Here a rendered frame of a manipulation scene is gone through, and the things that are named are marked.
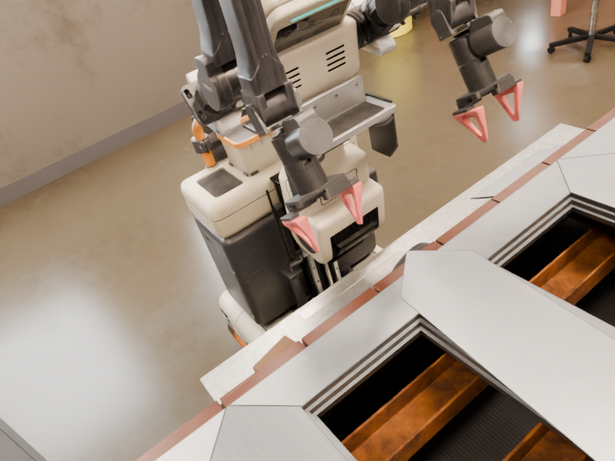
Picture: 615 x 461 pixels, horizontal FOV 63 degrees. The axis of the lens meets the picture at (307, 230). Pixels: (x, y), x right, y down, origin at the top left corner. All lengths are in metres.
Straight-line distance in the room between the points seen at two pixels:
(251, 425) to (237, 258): 0.76
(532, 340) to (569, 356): 0.06
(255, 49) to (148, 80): 3.43
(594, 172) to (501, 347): 0.52
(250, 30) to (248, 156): 0.72
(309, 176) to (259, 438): 0.42
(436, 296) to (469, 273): 0.08
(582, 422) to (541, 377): 0.08
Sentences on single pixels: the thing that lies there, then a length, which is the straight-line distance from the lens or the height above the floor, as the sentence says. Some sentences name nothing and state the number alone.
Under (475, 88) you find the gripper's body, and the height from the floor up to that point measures 1.09.
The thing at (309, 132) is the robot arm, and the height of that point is 1.20.
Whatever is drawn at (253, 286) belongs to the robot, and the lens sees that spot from 1.62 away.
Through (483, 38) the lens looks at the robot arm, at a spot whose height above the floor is 1.19.
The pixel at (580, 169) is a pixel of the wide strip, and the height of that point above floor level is 0.85.
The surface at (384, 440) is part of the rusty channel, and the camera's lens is 0.99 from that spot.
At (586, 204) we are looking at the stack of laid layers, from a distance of 1.18.
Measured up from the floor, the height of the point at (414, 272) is 0.85.
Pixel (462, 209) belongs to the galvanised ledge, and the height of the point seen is 0.68.
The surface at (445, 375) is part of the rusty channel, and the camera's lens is 1.05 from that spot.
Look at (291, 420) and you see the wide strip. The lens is 0.84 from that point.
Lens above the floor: 1.55
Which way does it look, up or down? 37 degrees down
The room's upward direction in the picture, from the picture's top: 16 degrees counter-clockwise
